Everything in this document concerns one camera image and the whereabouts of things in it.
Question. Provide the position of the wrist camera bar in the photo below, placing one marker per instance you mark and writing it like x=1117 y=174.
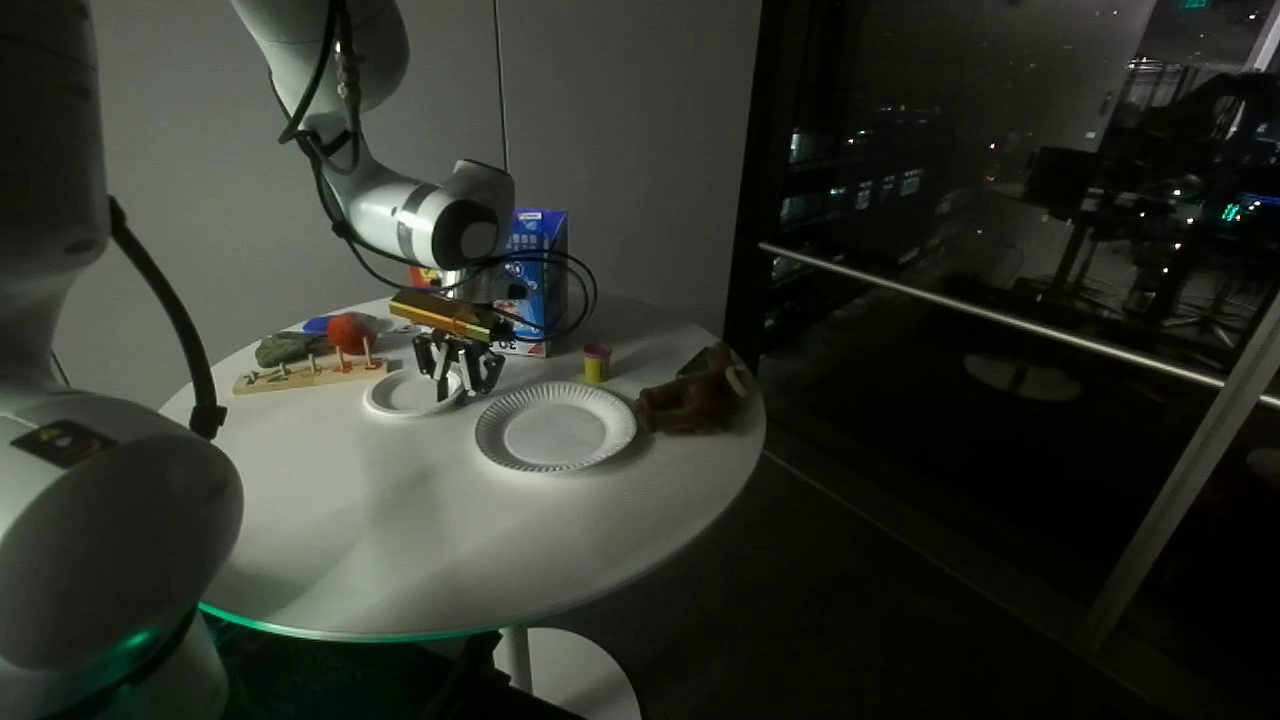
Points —
x=451 y=317

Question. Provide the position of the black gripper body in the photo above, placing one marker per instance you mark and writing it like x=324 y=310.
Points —
x=452 y=339

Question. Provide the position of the large white fluted paper plate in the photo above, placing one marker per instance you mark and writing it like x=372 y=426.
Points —
x=552 y=429

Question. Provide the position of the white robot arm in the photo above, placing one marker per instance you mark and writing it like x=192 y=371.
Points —
x=329 y=65

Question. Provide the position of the small white paper plate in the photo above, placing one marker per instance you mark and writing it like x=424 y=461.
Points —
x=411 y=398

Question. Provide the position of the small yellow purple cup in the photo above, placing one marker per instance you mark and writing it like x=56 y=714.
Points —
x=595 y=364

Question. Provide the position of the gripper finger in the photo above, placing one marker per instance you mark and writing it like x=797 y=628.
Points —
x=469 y=371
x=424 y=362

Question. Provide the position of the dark green toy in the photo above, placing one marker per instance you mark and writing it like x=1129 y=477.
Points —
x=281 y=348

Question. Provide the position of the white round table pedestal base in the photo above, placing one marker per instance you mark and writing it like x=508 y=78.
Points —
x=571 y=671

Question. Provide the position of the red toy ball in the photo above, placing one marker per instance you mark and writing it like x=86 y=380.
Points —
x=346 y=335

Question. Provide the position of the blue and white carton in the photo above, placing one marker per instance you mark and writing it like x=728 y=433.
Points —
x=533 y=301

